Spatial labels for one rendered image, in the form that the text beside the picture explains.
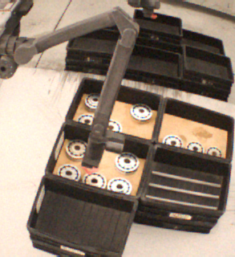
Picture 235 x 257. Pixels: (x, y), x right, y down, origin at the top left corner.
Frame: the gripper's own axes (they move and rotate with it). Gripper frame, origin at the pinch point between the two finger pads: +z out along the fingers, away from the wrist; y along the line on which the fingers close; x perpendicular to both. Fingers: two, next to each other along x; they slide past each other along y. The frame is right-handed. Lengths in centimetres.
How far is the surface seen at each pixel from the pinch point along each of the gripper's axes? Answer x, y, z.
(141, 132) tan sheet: -15.8, 34.0, 11.8
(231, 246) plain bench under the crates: -78, -14, 20
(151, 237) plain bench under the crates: -34.3, -14.8, 22.4
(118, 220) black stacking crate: -16.9, -15.8, 10.5
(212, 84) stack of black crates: -58, 121, 44
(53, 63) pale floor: 67, 155, 103
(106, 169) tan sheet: -5.7, 9.0, 11.8
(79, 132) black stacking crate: 9.7, 19.5, 6.6
